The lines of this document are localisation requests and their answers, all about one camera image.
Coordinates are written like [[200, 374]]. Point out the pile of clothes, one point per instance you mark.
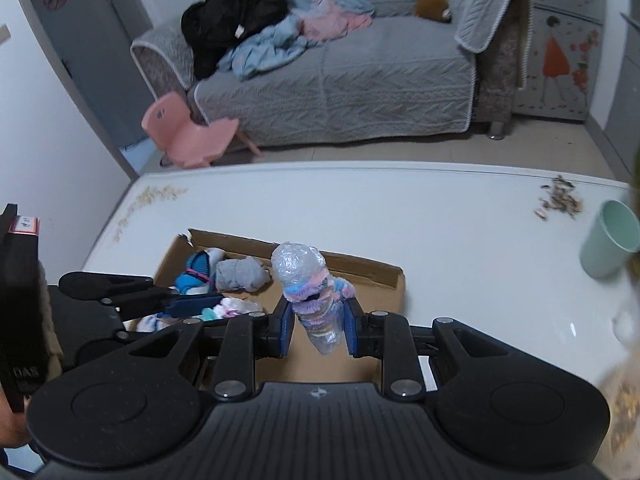
[[265, 50]]

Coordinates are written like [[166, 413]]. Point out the refrigerator with figure print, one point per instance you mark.
[[560, 60]]

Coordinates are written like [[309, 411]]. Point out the cardboard box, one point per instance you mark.
[[320, 372]]

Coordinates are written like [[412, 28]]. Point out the pile of seed shells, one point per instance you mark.
[[562, 202]]

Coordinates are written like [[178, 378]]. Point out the grey sock bundle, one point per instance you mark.
[[242, 274]]

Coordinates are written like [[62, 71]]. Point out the grey door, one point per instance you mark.
[[85, 50]]

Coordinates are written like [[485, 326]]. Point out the green cup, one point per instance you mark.
[[607, 245]]

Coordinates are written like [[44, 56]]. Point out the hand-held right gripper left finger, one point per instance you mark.
[[286, 327]]

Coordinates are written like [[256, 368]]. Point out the person's left hand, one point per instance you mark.
[[10, 425]]

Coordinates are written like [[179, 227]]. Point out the pink plastic chair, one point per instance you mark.
[[190, 140]]

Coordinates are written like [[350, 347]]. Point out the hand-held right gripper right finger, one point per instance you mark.
[[351, 327]]

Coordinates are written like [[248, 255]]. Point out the white knit sock blue loop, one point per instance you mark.
[[147, 322]]

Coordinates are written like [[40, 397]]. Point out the grey sofa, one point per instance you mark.
[[350, 85]]

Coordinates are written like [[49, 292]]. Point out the brown plush toy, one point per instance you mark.
[[432, 5]]

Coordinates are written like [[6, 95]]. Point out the pink cloth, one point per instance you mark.
[[330, 25]]

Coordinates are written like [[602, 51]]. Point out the blue white sock bundle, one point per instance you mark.
[[197, 265]]

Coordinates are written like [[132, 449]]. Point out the black jacket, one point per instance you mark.
[[235, 5]]

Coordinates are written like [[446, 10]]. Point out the grey cabinet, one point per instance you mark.
[[622, 110]]

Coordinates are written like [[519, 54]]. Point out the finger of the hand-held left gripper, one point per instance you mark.
[[192, 305], [110, 287]]

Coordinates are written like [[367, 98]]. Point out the bubble wrap bundle pastel ties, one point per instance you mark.
[[300, 265]]

